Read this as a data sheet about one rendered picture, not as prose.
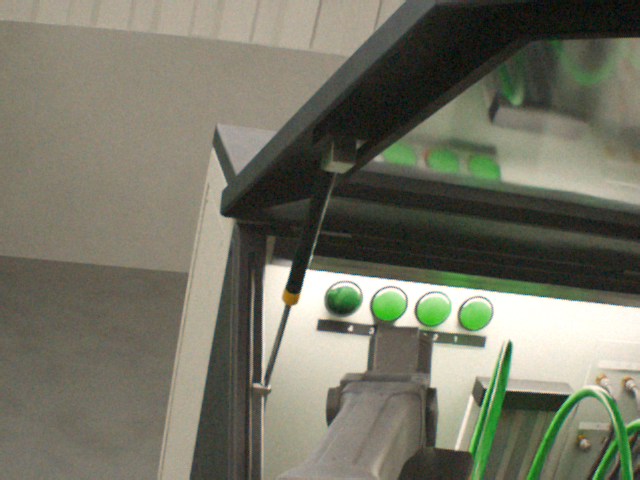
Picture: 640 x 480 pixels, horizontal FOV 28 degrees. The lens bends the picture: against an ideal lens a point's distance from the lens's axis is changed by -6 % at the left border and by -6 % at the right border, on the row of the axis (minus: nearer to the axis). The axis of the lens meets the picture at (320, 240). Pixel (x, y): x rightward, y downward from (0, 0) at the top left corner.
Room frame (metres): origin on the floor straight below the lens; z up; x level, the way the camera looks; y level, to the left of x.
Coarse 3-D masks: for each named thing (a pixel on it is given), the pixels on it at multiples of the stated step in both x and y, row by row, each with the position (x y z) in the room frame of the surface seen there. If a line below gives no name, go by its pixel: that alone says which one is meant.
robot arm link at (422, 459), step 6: (426, 450) 1.00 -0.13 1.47; (420, 456) 0.99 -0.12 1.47; (426, 456) 1.00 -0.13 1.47; (408, 462) 0.98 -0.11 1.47; (414, 462) 0.99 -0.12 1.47; (420, 462) 0.99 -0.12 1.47; (426, 462) 1.00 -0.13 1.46; (402, 468) 0.98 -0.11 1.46; (408, 468) 0.98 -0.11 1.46; (414, 468) 0.99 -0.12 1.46; (420, 468) 1.00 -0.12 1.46; (402, 474) 0.99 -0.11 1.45; (408, 474) 0.99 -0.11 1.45; (414, 474) 1.00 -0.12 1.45
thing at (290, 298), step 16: (320, 176) 1.26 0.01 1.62; (320, 192) 1.27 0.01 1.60; (320, 208) 1.28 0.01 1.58; (304, 224) 1.29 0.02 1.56; (320, 224) 1.29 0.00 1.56; (304, 240) 1.30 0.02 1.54; (304, 256) 1.30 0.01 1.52; (304, 272) 1.32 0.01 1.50; (288, 288) 1.33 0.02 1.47; (288, 304) 1.34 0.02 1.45; (272, 352) 1.38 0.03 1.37; (272, 368) 1.39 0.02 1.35; (256, 384) 1.41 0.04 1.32
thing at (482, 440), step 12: (504, 348) 1.38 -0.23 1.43; (504, 360) 1.35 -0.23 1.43; (492, 372) 1.51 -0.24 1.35; (504, 372) 1.32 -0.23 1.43; (492, 384) 1.52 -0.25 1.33; (504, 384) 1.30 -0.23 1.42; (492, 396) 1.29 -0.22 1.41; (504, 396) 1.29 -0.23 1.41; (492, 408) 1.27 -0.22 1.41; (480, 420) 1.54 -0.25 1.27; (492, 420) 1.26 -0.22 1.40; (480, 432) 1.54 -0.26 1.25; (492, 432) 1.25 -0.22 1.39; (480, 444) 1.23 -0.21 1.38; (480, 456) 1.22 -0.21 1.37; (480, 468) 1.21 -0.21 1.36
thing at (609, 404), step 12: (576, 396) 1.47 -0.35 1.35; (588, 396) 1.45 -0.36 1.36; (600, 396) 1.41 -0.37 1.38; (564, 408) 1.49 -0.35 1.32; (612, 408) 1.38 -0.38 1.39; (552, 420) 1.52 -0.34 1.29; (564, 420) 1.51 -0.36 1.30; (612, 420) 1.36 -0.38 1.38; (552, 432) 1.51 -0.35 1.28; (624, 432) 1.34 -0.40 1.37; (624, 444) 1.32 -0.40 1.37; (540, 456) 1.52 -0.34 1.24; (624, 456) 1.31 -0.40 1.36; (540, 468) 1.53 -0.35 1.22; (624, 468) 1.30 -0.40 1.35
